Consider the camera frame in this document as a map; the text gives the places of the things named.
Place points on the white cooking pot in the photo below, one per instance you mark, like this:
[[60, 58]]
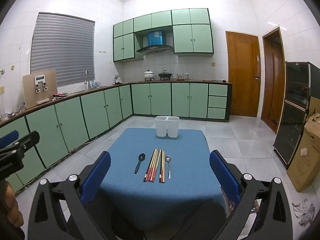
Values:
[[148, 75]]

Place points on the metal kitchen faucet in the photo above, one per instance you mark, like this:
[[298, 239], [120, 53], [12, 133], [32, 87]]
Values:
[[87, 78]]

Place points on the cardboard box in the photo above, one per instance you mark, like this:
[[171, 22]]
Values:
[[305, 160]]

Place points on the glass jars on counter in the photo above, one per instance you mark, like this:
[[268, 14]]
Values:
[[185, 76]]

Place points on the green upper kitchen cabinets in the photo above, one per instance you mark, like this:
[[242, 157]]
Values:
[[192, 35]]

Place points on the grey window blind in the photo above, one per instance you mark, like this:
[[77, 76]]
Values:
[[62, 52]]

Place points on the metal spoon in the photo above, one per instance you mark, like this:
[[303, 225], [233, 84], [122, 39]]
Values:
[[168, 158]]

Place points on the row of red-tipped chopsticks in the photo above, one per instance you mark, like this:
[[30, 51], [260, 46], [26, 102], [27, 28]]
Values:
[[153, 162]]

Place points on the crumpled plastic wrap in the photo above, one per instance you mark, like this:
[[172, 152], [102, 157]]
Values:
[[305, 212]]

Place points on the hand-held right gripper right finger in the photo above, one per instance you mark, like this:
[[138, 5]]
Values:
[[225, 177]]

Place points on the blue tablecloth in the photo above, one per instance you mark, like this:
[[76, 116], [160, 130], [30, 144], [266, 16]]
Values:
[[125, 192]]

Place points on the red cloth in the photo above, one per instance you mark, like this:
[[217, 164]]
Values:
[[60, 95]]

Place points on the black wok with lid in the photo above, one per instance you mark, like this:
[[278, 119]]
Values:
[[165, 75]]

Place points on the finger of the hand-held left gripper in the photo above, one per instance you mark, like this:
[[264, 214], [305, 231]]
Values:
[[30, 140], [9, 138]]

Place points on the white two-compartment utensil holder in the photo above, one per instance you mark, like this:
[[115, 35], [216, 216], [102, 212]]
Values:
[[167, 126]]

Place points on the person's left hand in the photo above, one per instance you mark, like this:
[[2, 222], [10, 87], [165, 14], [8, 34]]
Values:
[[15, 205]]

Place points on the open wooden door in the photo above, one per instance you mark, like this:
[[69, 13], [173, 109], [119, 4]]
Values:
[[273, 85]]

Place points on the green base kitchen cabinets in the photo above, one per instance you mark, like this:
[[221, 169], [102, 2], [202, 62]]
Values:
[[160, 100]]

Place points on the black glass-front cabinet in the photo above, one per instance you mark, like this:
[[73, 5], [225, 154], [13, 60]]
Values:
[[292, 120]]

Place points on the clear plastic bottle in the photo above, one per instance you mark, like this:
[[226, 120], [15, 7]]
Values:
[[97, 83]]

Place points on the range hood with blue cover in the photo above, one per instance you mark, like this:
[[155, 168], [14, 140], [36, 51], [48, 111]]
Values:
[[155, 40]]

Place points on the small kettle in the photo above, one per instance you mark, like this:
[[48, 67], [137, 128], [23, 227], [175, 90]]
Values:
[[117, 79]]

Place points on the closed wooden door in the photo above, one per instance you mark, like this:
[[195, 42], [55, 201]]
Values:
[[242, 75]]

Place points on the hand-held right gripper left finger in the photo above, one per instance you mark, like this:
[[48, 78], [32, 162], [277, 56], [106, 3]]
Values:
[[96, 177]]

